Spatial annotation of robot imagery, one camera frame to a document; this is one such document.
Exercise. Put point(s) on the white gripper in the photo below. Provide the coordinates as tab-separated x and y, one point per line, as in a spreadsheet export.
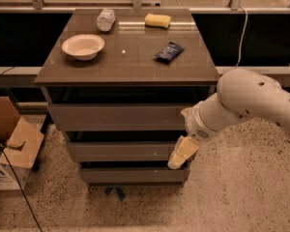
195	124

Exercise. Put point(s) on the grey bottom drawer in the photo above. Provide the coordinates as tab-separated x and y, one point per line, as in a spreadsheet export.
134	175

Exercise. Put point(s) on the grey drawer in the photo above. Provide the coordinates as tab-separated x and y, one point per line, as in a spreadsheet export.
130	151
117	117
134	175

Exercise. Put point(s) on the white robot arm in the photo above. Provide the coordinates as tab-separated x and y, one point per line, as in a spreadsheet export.
240	96

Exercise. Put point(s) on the grey top drawer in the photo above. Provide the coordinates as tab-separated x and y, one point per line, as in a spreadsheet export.
117	117

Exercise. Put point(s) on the grey drawer cabinet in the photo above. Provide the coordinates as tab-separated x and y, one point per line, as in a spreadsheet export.
126	71

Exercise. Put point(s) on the grey middle drawer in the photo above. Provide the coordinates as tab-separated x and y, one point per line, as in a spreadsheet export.
130	151

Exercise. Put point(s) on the open cardboard box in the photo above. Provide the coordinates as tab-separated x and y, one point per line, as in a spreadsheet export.
20	143

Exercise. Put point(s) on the dark blue snack packet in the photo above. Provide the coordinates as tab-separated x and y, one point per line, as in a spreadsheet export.
169	53

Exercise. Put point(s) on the yellow sponge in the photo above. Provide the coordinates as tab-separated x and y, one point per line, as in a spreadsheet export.
157	20

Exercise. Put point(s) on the white paper bowl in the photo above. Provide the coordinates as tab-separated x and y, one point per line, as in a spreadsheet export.
83	47

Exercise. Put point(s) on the clear plastic bottle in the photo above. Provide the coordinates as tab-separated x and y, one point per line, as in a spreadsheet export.
106	19

